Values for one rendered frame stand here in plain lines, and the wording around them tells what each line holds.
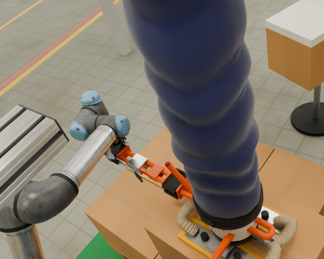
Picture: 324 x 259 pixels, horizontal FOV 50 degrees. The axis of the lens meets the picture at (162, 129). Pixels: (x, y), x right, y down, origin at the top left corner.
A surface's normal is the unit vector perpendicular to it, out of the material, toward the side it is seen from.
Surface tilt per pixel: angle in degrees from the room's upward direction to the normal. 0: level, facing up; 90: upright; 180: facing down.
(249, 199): 73
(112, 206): 0
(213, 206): 83
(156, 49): 82
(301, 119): 0
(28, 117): 0
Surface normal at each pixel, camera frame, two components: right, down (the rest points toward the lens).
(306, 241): -0.26, -0.69
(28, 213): 0.00, 0.30
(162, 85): -0.51, 0.52
